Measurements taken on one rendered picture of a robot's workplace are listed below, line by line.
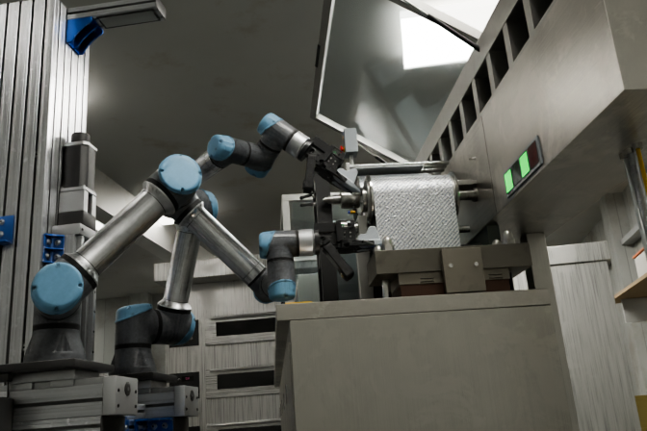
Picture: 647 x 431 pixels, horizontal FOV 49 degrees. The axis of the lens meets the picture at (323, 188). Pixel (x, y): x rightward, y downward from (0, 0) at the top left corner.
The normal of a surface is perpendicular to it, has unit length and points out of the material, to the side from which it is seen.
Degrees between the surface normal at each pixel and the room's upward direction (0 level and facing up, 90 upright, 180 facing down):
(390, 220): 90
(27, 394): 90
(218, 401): 90
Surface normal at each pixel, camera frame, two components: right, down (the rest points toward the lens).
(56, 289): 0.24, -0.24
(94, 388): -0.15, -0.31
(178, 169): 0.40, -0.41
